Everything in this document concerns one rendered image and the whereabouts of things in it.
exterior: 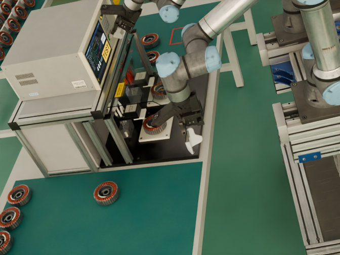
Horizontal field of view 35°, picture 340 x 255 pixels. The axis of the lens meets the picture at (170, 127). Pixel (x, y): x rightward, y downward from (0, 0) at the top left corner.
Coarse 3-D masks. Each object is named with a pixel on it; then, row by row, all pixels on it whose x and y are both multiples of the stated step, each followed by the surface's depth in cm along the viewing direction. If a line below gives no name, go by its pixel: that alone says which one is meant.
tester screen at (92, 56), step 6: (96, 30) 233; (102, 30) 240; (96, 36) 232; (96, 42) 232; (90, 48) 225; (96, 48) 231; (102, 48) 237; (90, 54) 224; (96, 54) 230; (90, 60) 224; (96, 60) 230; (102, 60) 236; (96, 66) 229; (96, 72) 228; (102, 72) 234
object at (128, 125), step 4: (128, 120) 257; (120, 124) 256; (128, 124) 255; (132, 124) 258; (120, 128) 255; (124, 128) 254; (128, 128) 253; (132, 128) 258; (120, 132) 254; (124, 132) 254; (128, 132) 254; (132, 132) 257; (124, 136) 256
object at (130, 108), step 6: (126, 108) 248; (132, 108) 247; (138, 108) 247; (114, 114) 251; (126, 114) 246; (132, 114) 246; (138, 114) 246; (144, 114) 248; (114, 120) 250; (120, 120) 249
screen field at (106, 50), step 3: (105, 45) 241; (108, 45) 244; (105, 48) 240; (108, 48) 244; (105, 51) 240; (108, 51) 243; (102, 54) 236; (105, 54) 240; (108, 54) 243; (105, 57) 239; (105, 60) 239
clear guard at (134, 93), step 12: (120, 72) 244; (132, 72) 242; (144, 72) 239; (156, 72) 236; (132, 84) 235; (144, 84) 232; (156, 84) 230; (132, 96) 229; (144, 96) 226; (156, 96) 226
